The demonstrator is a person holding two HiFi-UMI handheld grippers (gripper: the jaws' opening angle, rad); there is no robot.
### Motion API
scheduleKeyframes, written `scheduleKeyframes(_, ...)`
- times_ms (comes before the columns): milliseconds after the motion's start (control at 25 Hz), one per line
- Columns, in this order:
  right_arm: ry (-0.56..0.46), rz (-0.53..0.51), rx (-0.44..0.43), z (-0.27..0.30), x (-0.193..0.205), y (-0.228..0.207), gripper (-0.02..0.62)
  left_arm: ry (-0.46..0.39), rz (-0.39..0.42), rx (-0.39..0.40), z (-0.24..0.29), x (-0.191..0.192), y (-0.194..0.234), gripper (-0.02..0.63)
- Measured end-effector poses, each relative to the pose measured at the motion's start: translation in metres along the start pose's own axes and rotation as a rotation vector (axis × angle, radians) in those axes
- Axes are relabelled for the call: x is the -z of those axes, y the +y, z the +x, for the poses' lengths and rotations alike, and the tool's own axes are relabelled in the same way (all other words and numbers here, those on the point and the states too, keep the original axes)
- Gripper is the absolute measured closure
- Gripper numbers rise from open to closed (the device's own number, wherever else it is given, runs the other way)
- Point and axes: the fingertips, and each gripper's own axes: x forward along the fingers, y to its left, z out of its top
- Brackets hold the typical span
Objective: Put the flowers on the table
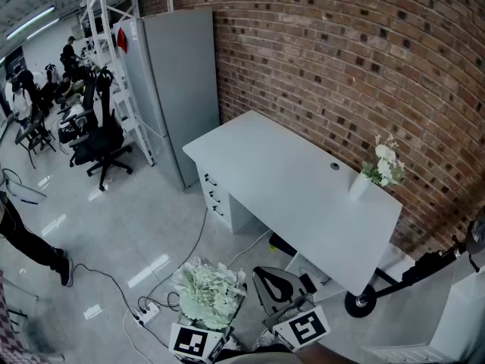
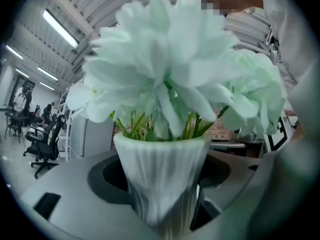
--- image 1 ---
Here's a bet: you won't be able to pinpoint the black box with yellow tag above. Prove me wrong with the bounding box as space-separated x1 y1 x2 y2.
268 232 299 258

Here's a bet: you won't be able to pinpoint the person's light shirt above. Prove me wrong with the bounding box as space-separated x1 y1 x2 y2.
214 350 300 364

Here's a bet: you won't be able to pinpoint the long black floor cable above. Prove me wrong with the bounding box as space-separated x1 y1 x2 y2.
70 262 141 320

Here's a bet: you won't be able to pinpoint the round grey stand base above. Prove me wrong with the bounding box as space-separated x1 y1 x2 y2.
0 168 49 206

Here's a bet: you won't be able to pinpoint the dark grey cap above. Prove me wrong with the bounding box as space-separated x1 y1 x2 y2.
465 206 485 273

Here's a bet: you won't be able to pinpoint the white desk with drawers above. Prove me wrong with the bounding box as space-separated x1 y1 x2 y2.
182 110 403 303

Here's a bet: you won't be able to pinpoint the white power strip cable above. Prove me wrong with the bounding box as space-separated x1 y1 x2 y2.
124 309 155 364

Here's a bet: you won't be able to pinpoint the ceiling light tube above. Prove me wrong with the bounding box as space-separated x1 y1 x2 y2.
5 6 56 40

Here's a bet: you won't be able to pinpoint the low white cabinet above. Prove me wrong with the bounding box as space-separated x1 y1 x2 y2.
363 256 485 364

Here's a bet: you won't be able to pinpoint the black office chair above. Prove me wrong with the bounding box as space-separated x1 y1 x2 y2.
57 74 99 143
69 66 133 192

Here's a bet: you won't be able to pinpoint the small black table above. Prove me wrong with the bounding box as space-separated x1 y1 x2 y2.
14 111 57 170

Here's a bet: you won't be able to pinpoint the white drawer cabinet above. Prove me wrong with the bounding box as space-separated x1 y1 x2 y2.
196 161 274 235

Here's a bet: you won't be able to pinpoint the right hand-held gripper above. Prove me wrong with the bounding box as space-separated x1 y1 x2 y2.
252 266 331 353

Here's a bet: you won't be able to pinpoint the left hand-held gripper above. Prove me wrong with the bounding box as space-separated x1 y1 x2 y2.
168 282 248 364

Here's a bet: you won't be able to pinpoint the pale green flowers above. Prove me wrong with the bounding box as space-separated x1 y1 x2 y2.
172 258 247 331

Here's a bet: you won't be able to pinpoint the grey partition panel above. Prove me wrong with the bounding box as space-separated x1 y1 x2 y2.
120 8 221 192

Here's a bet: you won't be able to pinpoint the checkered cloth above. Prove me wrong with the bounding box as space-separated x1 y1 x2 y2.
0 269 52 364

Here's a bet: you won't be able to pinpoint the person's right forearm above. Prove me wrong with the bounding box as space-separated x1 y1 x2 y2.
293 340 361 364

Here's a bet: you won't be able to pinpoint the white power strip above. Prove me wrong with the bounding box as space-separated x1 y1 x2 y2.
131 303 161 328

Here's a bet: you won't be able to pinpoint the small daisy bouquet in vase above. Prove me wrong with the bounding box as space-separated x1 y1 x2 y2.
348 133 407 202

